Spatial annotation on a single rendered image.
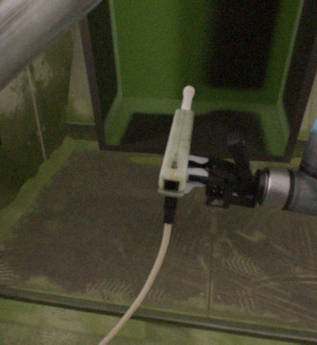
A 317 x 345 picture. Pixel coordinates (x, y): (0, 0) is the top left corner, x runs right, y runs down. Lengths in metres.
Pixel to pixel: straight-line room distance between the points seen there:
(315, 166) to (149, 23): 0.78
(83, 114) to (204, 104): 0.94
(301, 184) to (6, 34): 0.65
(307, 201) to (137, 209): 0.93
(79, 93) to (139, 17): 0.96
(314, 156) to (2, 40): 0.63
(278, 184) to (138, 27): 0.78
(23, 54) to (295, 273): 1.24
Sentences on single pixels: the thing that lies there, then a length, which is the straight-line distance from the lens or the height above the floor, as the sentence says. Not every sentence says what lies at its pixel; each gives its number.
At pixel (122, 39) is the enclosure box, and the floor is 0.75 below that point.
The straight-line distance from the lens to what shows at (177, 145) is 0.72.
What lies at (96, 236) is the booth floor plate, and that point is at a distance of 1.45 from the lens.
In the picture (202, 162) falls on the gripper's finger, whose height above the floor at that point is 0.62.
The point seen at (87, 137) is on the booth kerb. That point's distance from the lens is 2.13.
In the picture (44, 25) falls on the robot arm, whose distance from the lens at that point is 0.25.
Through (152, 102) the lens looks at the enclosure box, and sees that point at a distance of 1.38.
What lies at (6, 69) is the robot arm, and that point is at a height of 0.94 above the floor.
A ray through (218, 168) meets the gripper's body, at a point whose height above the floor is 0.62.
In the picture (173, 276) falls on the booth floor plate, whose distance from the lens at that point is 1.28.
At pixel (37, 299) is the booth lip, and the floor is 0.04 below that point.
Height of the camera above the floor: 1.00
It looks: 32 degrees down
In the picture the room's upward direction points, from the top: straight up
